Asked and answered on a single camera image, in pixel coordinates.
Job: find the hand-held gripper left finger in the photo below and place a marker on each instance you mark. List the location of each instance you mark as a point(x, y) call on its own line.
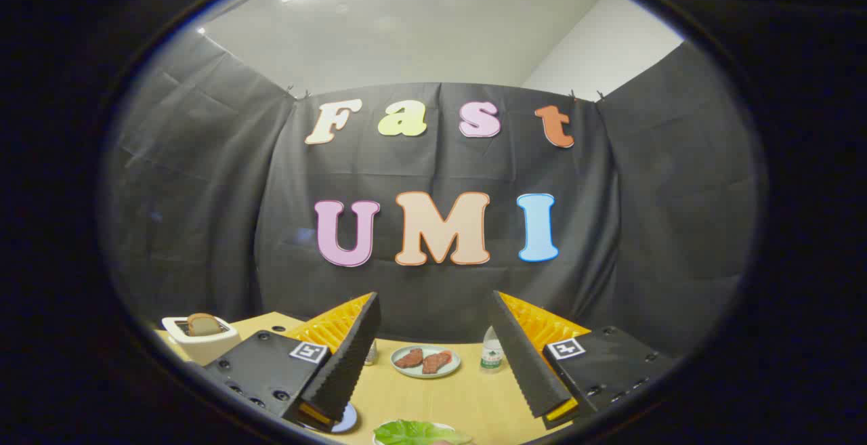
point(352, 364)

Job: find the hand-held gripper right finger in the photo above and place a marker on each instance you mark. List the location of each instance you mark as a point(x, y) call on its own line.
point(521, 357)

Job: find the green lettuce leaf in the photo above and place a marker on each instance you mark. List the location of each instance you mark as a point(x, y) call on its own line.
point(416, 433)

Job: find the brown crust bread slice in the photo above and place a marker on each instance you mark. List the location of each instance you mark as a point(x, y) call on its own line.
point(206, 324)

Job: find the clear water bottle green label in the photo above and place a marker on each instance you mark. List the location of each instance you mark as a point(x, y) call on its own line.
point(492, 353)

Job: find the blue plate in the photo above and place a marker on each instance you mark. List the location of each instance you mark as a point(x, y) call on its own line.
point(348, 419)

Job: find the pale green plate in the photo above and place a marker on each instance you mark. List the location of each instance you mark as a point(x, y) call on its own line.
point(427, 374)

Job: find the brown meat piece orange edge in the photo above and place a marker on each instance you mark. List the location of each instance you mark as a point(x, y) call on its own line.
point(435, 362)

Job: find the white toaster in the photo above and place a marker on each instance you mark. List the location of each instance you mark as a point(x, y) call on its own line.
point(203, 347)

